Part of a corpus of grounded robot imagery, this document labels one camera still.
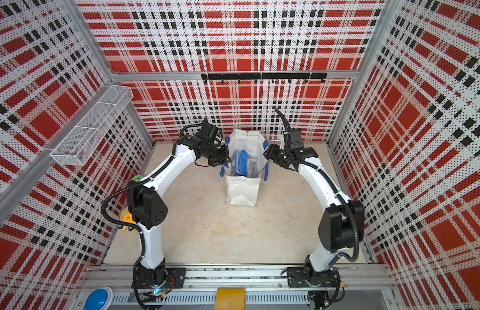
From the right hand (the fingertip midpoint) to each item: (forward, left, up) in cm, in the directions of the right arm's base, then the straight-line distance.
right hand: (270, 156), depth 85 cm
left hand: (0, +16, -2) cm, 16 cm away
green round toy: (0, +69, -17) cm, 71 cm away
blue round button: (-51, +66, -22) cm, 86 cm away
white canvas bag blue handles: (-12, +13, -9) cm, 20 cm away
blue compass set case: (+8, +14, -13) cm, 20 cm away
